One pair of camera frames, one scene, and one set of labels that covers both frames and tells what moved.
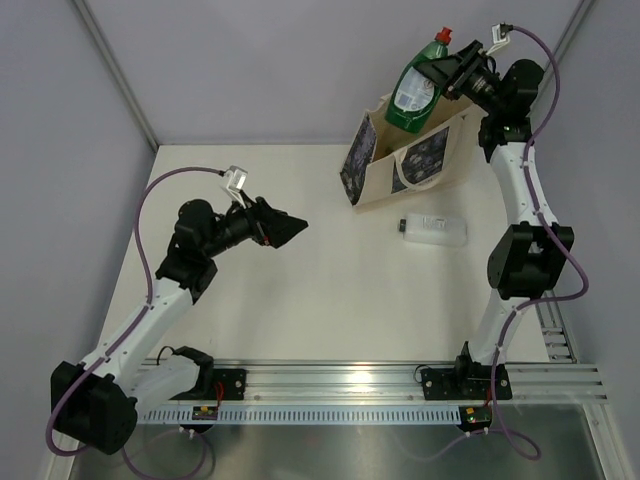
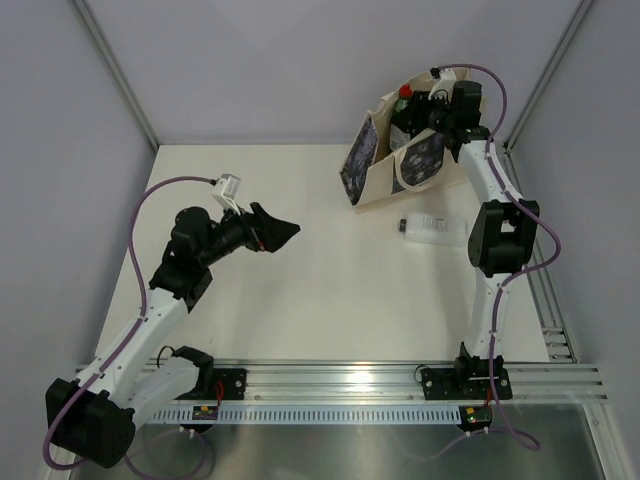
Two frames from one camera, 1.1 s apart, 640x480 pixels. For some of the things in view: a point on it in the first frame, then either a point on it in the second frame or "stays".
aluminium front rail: [540, 381] stays
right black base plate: [465, 383] stays
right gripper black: [453, 71] -> [419, 105]
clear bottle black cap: [435, 229] stays
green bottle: [416, 93] -> [401, 121]
